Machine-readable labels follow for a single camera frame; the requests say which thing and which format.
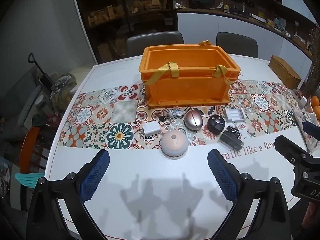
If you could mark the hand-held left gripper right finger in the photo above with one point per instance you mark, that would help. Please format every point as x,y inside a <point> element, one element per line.
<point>222,177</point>

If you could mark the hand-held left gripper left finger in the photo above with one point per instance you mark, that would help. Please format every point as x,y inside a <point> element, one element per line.
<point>96,177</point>

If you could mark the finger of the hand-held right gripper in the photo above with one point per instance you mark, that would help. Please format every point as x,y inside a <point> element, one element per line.
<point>287,147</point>
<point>312,128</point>

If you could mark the black rectangular gadget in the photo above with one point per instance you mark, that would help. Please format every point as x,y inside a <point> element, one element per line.
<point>230,140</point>

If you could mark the pink round humidifier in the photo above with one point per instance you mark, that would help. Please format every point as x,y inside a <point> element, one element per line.
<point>175,147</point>

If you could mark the metallic egg-shaped gadget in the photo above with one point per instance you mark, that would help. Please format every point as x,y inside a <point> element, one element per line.
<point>192,121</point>

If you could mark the orange plastic crate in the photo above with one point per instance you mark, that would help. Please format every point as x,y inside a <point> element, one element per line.
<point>190,90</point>

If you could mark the person's right hand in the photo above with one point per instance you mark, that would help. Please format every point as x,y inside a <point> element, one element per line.
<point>313,215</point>

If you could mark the floral cloth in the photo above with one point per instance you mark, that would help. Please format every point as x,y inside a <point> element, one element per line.
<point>303,125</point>

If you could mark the orange fruit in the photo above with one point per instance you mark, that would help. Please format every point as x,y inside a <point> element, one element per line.
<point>317,115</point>
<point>315,101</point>

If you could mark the small white cup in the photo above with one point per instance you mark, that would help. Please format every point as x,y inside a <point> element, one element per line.
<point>303,102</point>

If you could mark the dried flower branches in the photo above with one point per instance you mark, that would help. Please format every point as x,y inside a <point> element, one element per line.
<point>312,67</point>

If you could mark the white battery charger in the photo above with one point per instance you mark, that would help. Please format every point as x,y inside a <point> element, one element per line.
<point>232,116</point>

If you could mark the wicker box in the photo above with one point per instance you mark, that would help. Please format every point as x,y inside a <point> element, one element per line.
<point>285,71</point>

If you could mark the teal cloth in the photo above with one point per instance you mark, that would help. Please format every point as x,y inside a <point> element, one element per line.
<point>25,180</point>

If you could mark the patterned table runner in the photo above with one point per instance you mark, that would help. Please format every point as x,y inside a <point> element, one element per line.
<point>120,110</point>

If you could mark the white power adapter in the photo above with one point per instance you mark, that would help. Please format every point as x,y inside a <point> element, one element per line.
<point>152,129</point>

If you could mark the orange chair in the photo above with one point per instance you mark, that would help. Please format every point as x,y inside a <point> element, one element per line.
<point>30,145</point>

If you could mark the small black plug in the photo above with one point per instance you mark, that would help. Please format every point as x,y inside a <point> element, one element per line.
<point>163,119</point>

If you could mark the camouflage cloth bag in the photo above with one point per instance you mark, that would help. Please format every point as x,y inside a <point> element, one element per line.
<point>62,87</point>

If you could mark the grey sofa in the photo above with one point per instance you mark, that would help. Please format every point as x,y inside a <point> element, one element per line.
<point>17,105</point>

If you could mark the grey chair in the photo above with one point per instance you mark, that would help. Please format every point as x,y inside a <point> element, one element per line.
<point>155,42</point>
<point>237,43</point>

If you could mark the black shovel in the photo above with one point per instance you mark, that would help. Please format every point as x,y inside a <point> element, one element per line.
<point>41,72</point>

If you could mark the white cabinet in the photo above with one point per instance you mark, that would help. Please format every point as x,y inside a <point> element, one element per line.
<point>225,22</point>

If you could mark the dark wooden shelf cabinet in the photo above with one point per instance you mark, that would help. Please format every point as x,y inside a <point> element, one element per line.
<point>112,17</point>

